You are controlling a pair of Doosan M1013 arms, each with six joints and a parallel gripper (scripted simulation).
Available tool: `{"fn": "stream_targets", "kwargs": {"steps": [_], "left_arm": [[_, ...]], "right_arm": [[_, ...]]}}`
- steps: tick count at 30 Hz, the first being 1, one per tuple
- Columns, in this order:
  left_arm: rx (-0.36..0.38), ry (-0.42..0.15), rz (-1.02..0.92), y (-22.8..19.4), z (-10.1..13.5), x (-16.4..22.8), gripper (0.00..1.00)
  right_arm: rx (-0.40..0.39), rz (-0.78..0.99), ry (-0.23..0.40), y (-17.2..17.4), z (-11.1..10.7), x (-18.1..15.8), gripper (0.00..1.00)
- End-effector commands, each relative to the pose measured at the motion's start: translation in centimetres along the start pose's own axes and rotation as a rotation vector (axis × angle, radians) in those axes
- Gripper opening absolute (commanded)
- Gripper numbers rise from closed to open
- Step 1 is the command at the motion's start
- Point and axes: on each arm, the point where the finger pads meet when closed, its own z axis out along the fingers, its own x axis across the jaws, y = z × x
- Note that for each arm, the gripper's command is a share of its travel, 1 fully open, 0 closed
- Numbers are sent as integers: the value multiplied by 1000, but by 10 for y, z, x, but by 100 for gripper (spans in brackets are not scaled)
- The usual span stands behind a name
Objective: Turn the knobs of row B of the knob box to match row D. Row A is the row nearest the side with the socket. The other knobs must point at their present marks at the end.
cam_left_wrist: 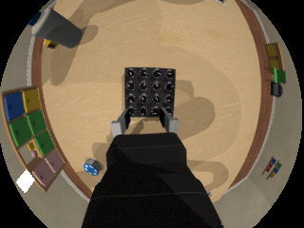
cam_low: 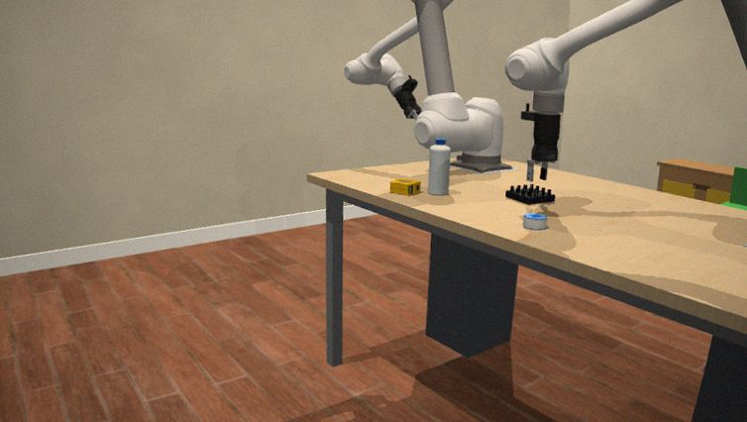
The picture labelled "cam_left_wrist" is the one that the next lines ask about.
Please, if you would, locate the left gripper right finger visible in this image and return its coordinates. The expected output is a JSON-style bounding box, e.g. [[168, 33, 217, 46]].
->
[[160, 107, 179, 136]]

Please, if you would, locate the grey bottle with blue cap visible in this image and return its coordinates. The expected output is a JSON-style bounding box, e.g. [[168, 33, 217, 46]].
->
[[28, 8, 83, 48]]

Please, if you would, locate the short grey cylinder with blue top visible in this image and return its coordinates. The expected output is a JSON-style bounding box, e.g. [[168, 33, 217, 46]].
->
[[84, 159, 102, 176]]

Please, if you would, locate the black knob box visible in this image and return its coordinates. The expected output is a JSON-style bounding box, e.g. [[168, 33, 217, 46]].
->
[[124, 67, 176, 118]]

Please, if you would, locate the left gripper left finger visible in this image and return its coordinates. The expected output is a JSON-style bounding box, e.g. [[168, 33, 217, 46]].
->
[[110, 109, 130, 140]]

